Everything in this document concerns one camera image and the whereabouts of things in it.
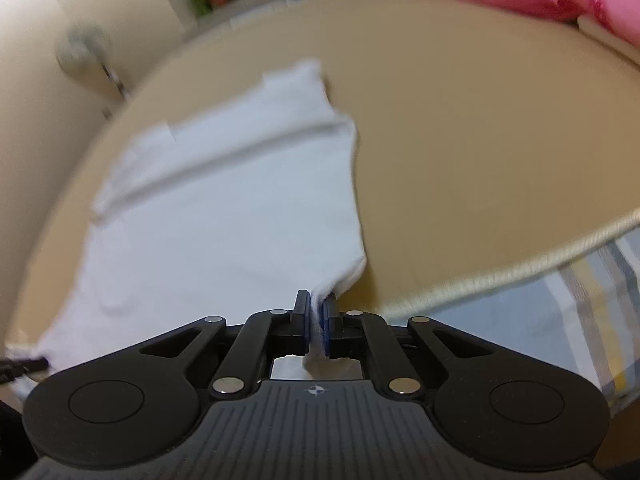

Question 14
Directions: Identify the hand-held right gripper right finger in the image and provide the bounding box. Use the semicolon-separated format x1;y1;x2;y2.
322;296;497;403

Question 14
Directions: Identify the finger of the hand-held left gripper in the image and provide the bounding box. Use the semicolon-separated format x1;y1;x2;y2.
0;356;49;374

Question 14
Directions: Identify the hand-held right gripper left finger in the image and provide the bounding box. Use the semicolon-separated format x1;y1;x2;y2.
139;290;312;402

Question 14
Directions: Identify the white standing fan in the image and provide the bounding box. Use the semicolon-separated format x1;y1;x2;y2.
56;24;128;120

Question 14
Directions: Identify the white t-shirt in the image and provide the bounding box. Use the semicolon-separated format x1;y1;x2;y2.
10;59;369;401

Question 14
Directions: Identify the striped bedsheet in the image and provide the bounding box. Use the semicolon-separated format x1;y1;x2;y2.
387;227;640;413

